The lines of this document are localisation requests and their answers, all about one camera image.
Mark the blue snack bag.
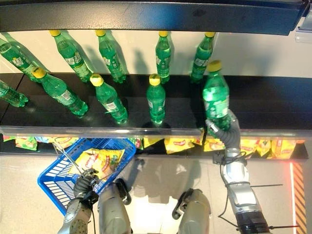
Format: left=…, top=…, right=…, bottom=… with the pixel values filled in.
left=35, top=136, right=56, bottom=144

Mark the orange black hazard tape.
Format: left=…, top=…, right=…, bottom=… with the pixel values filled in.
left=292, top=162, right=306, bottom=234

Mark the clear plastic price rail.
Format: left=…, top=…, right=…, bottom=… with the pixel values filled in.
left=0, top=125, right=312, bottom=140

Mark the silver robot leg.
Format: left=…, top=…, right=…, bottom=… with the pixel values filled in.
left=172, top=188, right=212, bottom=234
left=97, top=178, right=133, bottom=234

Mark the black snack shelf board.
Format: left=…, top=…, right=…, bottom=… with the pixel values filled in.
left=0, top=138, right=308, bottom=161

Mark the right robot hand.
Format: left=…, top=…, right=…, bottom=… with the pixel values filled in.
left=205, top=110, right=241, bottom=149

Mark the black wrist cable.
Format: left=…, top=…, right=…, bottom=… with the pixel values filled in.
left=217, top=150, right=247, bottom=220

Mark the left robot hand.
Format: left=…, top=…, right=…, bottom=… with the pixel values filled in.
left=73, top=168, right=100, bottom=201

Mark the green yellow chip bag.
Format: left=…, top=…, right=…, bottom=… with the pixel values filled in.
left=15, top=136, right=39, bottom=151

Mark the dark metal shelf board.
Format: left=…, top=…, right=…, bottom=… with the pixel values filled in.
left=0, top=0, right=311, bottom=37

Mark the right silver robot leg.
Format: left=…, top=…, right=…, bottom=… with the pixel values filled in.
left=172, top=188, right=212, bottom=234

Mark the black bottle shelf board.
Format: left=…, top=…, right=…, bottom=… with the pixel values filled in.
left=0, top=72, right=312, bottom=131

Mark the left silver robot leg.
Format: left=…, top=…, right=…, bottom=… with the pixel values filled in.
left=97, top=178, right=133, bottom=234

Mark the metal wire basket handle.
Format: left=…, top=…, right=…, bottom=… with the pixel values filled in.
left=52, top=141, right=84, bottom=174

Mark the green soda bottle yellow cap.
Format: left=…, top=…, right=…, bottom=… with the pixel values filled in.
left=89, top=73, right=129, bottom=125
left=202, top=60, right=231, bottom=130
left=146, top=73, right=167, bottom=125
left=190, top=31, right=216, bottom=84
left=95, top=29, right=127, bottom=84
left=31, top=67, right=89, bottom=119
left=49, top=29, right=95, bottom=83
left=0, top=32, right=50, bottom=81
left=155, top=31, right=172, bottom=84
left=0, top=79, right=30, bottom=108

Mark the blue plastic shopping basket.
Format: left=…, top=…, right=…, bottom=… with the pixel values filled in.
left=37, top=137, right=137, bottom=216

